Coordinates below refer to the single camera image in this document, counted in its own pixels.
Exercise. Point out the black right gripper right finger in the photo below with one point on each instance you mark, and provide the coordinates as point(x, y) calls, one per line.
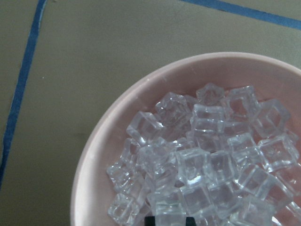
point(190, 221)

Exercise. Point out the pink bowl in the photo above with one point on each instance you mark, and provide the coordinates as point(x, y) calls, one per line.
point(92, 191)

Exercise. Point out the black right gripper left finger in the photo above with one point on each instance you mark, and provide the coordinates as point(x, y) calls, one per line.
point(149, 221)

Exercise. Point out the pile of clear ice cubes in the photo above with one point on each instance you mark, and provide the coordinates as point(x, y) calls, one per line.
point(222, 157)

